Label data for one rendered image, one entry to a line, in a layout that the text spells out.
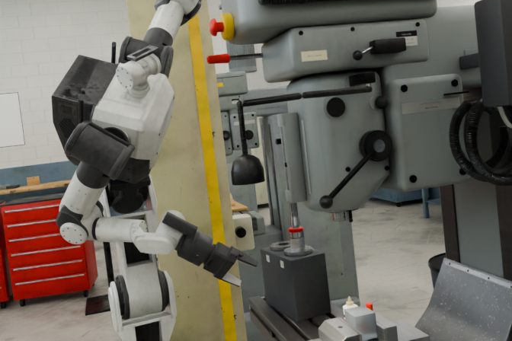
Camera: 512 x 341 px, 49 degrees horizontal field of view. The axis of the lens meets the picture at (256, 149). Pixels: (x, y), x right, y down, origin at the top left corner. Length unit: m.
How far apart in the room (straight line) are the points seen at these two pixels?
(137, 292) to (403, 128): 1.00
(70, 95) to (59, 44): 8.79
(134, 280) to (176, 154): 1.26
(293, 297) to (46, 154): 8.80
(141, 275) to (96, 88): 0.61
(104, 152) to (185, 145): 1.57
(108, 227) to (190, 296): 1.52
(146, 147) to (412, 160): 0.72
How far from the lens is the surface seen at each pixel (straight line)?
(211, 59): 1.39
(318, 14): 1.25
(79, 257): 5.84
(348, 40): 1.28
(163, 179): 3.01
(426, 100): 1.35
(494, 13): 1.18
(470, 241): 1.63
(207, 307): 3.17
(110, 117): 1.57
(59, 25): 10.46
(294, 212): 1.76
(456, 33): 1.42
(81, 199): 1.60
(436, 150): 1.36
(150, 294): 1.88
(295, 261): 1.73
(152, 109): 1.60
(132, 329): 1.91
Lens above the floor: 1.54
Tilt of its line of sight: 3 degrees down
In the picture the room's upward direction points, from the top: 6 degrees counter-clockwise
